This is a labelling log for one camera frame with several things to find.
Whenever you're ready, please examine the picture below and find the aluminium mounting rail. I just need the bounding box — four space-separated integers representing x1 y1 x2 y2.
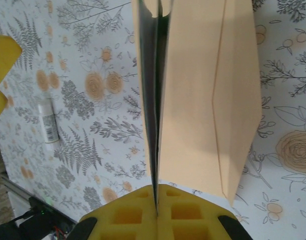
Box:
0 173 78 225

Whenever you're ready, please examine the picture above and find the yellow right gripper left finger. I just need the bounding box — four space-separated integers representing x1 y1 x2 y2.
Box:
67 184 159 240

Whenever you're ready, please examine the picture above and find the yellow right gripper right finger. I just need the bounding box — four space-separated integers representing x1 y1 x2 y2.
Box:
157 183 254 240

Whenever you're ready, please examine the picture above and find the tan paper envelope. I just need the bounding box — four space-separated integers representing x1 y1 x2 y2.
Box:
131 0 264 216

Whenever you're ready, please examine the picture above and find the white glue stick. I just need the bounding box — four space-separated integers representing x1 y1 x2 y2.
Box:
37 98 61 145

